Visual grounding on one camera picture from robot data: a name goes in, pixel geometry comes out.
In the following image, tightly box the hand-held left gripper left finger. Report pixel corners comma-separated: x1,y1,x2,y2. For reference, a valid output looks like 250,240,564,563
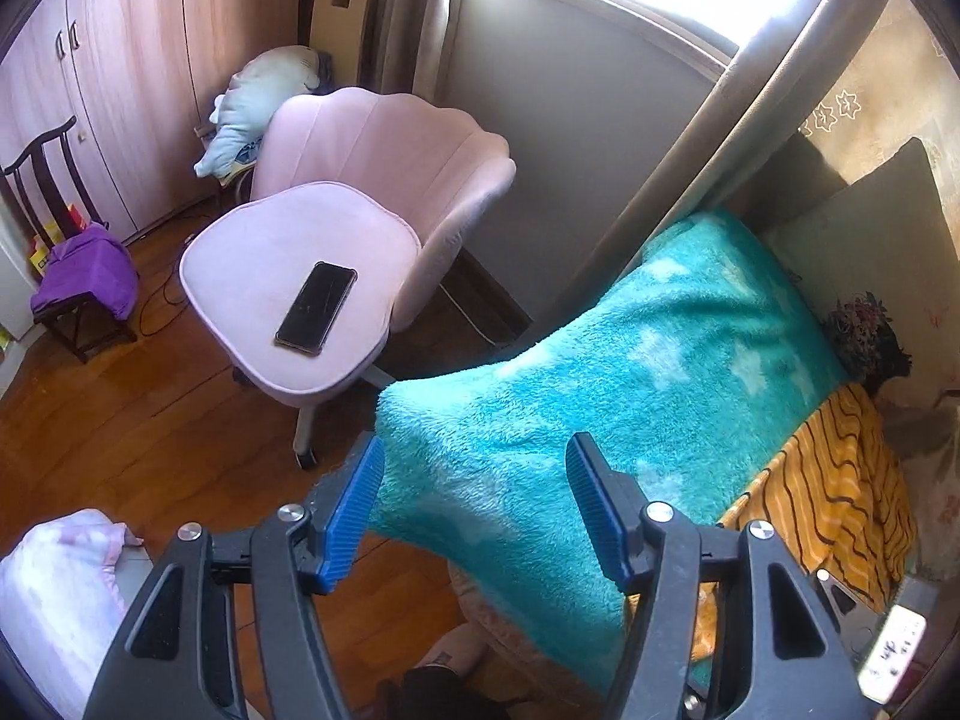
82,431,387,720

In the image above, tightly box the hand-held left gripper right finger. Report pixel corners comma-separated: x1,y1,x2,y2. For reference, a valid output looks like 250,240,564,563
565,431,880,720

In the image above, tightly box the teal fluffy blanket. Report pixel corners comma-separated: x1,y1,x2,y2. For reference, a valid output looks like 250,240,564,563
367,210,852,695

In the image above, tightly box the orange black-striped cloth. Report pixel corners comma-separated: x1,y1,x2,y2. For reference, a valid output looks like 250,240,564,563
690,382,920,662

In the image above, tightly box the person's leg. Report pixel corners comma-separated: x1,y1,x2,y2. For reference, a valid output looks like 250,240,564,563
373,621,530,720

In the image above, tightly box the black smartphone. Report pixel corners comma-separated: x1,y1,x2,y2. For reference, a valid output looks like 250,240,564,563
273,261,358,357

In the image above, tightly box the pink shell-back swivel chair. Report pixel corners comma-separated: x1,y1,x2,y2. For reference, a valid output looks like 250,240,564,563
178,86,518,471

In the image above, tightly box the pale pink white cloth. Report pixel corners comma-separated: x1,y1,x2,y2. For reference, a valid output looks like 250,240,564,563
0,508,147,720

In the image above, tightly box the dark floral cushion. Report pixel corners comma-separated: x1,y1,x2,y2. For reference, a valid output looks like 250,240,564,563
821,291,914,395

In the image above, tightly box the purple cloth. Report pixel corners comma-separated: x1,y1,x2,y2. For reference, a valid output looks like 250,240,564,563
30,225,140,320

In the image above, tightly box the beige curtain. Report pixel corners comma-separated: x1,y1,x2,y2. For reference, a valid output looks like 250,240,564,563
495,0,897,350

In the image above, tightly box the grey panel under window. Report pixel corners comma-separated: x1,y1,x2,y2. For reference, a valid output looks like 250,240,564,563
435,0,732,323

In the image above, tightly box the grey pillow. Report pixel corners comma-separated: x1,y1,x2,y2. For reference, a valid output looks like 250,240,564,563
761,136,960,391

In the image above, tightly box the light blue plush toy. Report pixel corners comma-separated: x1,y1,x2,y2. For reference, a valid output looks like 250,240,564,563
193,45,325,178

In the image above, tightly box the dark wooden chair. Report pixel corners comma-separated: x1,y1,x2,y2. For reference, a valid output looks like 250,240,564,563
1,115,139,365

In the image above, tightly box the pink wooden wardrobe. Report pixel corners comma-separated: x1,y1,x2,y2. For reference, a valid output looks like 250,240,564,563
0,0,305,256

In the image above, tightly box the white floor cable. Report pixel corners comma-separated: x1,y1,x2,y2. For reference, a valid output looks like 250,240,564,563
439,281,518,346

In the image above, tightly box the beige board with handle slot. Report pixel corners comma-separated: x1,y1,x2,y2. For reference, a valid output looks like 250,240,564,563
307,0,370,95

